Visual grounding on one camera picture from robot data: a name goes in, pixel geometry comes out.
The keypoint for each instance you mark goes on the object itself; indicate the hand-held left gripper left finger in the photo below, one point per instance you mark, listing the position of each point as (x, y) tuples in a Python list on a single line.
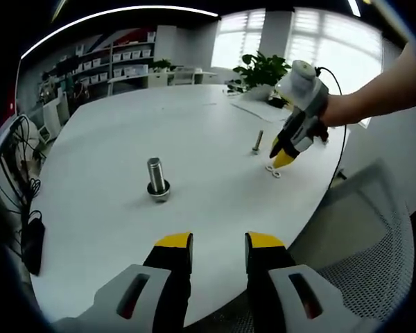
[(166, 270)]

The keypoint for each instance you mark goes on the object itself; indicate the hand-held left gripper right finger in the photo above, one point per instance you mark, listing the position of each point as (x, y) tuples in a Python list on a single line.
[(267, 270)]

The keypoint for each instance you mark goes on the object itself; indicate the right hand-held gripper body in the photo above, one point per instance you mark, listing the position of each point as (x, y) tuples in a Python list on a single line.
[(305, 90)]

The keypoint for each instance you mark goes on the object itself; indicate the metal washer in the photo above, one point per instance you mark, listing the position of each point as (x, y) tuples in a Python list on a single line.
[(266, 168), (280, 173), (166, 189)]

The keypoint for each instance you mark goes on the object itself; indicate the large steel threaded stud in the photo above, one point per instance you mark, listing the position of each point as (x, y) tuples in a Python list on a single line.
[(155, 173)]

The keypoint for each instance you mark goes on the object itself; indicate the small steel bolt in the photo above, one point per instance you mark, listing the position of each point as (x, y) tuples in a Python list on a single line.
[(259, 140)]

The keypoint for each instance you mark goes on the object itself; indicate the small black object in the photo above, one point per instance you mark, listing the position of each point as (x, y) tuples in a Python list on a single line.
[(277, 103)]

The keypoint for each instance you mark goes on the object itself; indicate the large potted green plant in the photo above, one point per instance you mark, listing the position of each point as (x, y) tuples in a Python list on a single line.
[(263, 69)]

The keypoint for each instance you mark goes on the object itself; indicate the short ceiling light strip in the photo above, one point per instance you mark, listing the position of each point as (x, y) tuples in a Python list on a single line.
[(353, 7)]

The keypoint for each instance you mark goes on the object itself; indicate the grey mesh office chair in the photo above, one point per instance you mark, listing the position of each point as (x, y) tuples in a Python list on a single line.
[(367, 277)]

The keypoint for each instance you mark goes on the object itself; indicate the black power adapter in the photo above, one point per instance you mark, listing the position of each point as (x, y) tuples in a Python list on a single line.
[(33, 246)]

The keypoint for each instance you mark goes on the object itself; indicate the small green plant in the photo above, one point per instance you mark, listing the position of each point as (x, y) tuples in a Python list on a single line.
[(161, 65)]

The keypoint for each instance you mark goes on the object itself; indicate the white background desk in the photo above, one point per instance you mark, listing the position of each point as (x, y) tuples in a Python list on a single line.
[(135, 81)]

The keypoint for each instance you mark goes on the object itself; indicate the storage shelf with white bins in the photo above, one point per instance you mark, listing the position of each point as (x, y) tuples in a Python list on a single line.
[(131, 53)]

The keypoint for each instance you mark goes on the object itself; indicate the white cabinet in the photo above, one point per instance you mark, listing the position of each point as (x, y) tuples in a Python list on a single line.
[(53, 118)]

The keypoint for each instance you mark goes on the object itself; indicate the long ceiling light strip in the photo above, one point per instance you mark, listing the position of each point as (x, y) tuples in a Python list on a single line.
[(107, 13)]

